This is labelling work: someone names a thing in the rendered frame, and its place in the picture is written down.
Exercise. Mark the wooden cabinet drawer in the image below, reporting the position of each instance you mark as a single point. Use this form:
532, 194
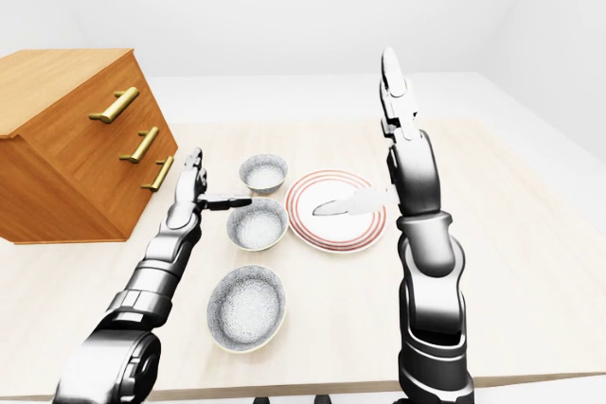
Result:
71, 125
132, 200
109, 165

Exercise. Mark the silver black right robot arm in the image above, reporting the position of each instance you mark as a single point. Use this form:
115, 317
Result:
426, 252

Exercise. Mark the wooden cabinet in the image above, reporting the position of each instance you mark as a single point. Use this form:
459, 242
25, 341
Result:
42, 92

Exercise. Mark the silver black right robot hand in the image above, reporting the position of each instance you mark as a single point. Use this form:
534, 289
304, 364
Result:
416, 177

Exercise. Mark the small dark shape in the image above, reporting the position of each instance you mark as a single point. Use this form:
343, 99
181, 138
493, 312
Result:
262, 400
324, 400

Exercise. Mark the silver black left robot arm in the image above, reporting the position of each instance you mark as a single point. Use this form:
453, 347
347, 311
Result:
156, 262

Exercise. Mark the patterned grey bowl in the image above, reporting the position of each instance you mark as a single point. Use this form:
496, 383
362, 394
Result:
258, 229
263, 175
246, 309

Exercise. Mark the white plate with red rings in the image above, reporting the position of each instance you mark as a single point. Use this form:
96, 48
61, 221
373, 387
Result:
331, 233

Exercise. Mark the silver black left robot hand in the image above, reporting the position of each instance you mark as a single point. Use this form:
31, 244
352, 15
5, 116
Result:
187, 191

